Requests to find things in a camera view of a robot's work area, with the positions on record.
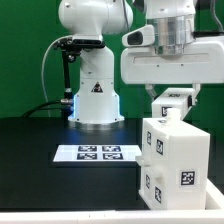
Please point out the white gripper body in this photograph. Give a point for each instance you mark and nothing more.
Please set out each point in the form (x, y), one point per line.
(202, 62)

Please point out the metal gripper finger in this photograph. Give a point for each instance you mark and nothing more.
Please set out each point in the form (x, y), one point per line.
(151, 91)
(194, 93)

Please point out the white cabinet top block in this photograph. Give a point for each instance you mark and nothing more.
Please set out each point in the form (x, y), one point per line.
(181, 98)

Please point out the white door panel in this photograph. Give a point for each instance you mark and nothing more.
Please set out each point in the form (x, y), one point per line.
(145, 162)
(159, 162)

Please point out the white door panel front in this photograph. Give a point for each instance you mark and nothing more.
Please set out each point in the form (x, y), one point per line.
(145, 162)

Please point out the white cabinet body box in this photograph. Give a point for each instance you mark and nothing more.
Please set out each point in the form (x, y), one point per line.
(187, 162)

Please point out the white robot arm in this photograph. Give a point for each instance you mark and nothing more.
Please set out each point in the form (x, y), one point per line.
(166, 50)

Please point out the white marker sheet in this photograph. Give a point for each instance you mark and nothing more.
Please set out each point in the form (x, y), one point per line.
(96, 153)

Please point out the white L-shaped fence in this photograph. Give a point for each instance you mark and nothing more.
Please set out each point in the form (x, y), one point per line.
(213, 214)

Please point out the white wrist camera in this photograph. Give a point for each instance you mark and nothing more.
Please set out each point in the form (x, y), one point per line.
(144, 36)

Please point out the black camera on stand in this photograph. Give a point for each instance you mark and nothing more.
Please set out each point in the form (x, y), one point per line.
(70, 50)

